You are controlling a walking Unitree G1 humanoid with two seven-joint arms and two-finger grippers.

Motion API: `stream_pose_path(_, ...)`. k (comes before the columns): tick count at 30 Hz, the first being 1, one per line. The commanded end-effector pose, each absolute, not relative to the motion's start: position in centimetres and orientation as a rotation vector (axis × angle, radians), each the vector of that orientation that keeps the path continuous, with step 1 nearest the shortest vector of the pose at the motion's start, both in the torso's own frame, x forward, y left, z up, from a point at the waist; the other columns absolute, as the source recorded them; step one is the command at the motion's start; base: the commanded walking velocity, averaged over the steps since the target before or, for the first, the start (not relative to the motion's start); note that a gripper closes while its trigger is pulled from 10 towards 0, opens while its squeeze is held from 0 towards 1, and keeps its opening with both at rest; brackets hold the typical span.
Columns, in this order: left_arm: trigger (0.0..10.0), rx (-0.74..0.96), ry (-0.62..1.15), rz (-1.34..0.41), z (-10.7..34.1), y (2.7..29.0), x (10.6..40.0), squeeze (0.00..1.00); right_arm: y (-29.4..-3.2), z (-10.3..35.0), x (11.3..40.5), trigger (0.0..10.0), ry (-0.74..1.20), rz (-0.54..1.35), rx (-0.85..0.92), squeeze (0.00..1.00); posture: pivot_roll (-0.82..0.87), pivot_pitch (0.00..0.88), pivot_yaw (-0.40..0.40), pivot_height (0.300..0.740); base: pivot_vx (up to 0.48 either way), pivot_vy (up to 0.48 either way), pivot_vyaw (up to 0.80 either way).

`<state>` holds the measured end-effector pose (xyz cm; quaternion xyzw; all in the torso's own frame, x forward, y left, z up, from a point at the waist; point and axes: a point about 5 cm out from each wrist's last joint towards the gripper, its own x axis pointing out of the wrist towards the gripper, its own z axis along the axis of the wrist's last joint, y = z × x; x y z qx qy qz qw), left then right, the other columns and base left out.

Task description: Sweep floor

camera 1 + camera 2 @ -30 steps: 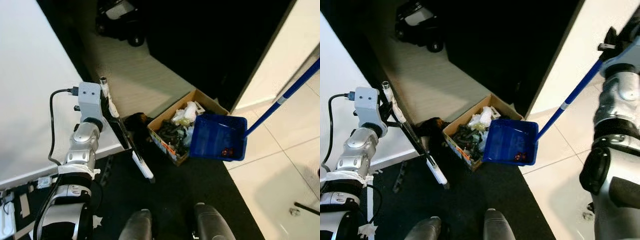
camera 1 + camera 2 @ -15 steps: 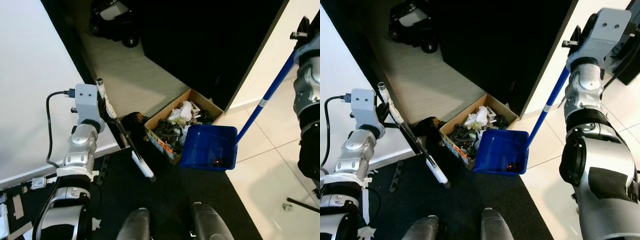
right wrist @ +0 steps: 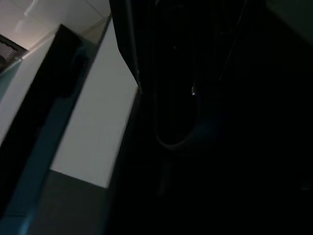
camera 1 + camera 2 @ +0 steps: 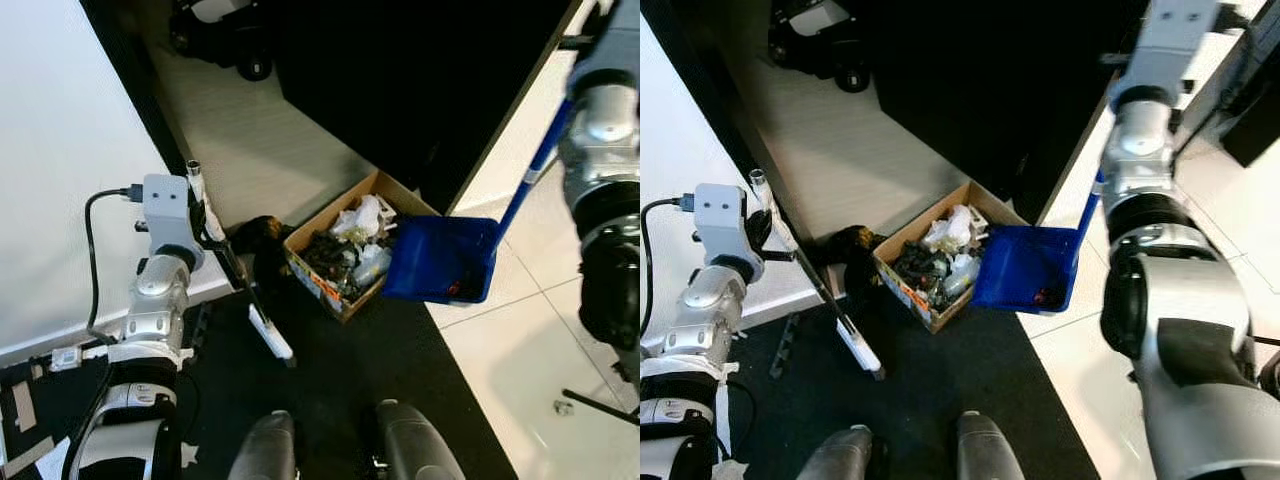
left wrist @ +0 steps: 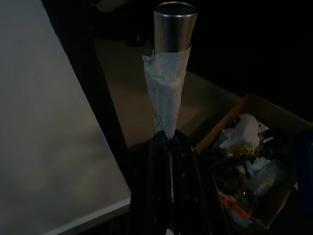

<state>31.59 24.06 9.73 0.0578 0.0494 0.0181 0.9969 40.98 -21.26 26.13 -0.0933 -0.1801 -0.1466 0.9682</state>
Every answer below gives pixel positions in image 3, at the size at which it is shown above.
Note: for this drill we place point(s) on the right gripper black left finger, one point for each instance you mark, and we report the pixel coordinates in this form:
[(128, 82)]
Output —
[(132, 29)]

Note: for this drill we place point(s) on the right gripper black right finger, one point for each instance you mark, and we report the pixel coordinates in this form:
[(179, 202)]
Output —
[(230, 29)]

